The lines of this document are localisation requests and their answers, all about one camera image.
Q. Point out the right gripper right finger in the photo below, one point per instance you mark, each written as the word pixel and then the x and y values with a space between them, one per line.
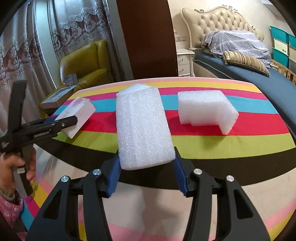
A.
pixel 237 218

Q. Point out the yellow leather armchair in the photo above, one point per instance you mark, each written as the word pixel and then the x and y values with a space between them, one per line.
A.
pixel 90 64

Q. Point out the white nightstand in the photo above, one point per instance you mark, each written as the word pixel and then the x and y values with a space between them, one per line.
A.
pixel 185 62

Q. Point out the person's left hand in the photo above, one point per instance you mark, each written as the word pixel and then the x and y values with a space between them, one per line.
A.
pixel 10 160

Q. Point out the teal storage bin top-right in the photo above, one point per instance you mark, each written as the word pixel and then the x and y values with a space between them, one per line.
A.
pixel 292 41

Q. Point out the beige storage drawer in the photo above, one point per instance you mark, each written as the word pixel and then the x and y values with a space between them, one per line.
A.
pixel 281 46

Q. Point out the small upright picture box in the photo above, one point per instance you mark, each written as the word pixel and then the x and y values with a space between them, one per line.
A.
pixel 70 80

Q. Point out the teal storage bin top-left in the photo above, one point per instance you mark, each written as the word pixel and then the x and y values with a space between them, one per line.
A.
pixel 279 34

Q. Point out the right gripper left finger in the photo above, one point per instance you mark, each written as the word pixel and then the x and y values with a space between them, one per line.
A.
pixel 58 217

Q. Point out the wooden crib rail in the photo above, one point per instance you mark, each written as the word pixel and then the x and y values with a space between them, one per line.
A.
pixel 284 71

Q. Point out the bed with blue sheet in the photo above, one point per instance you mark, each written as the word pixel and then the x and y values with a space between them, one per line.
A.
pixel 278 89

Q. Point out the gold striped pillow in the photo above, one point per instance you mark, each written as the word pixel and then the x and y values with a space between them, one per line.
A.
pixel 245 61

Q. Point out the white foam block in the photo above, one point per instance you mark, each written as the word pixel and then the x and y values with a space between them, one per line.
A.
pixel 144 137

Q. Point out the teal storage bin lower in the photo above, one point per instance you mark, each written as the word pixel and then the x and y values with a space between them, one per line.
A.
pixel 280 57

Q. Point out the pink pyjama sleeve forearm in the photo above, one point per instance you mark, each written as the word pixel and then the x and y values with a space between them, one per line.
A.
pixel 11 207

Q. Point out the flat game box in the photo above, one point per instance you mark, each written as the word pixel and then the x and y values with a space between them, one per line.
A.
pixel 58 98

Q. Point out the beige lace curtain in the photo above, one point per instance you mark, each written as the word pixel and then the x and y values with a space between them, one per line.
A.
pixel 35 40

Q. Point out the dark wooden door panel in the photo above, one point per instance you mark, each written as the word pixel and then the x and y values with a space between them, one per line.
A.
pixel 149 38

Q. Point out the beige tufted headboard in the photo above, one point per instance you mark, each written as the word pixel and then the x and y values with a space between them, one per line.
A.
pixel 200 22

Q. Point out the lilac striped duvet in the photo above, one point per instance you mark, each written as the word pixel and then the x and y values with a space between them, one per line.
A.
pixel 218 41

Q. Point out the white foam block L-shaped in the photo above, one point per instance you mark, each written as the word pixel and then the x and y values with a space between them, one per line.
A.
pixel 207 108

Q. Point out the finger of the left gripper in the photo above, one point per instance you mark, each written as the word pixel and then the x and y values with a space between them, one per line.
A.
pixel 39 129
pixel 50 119

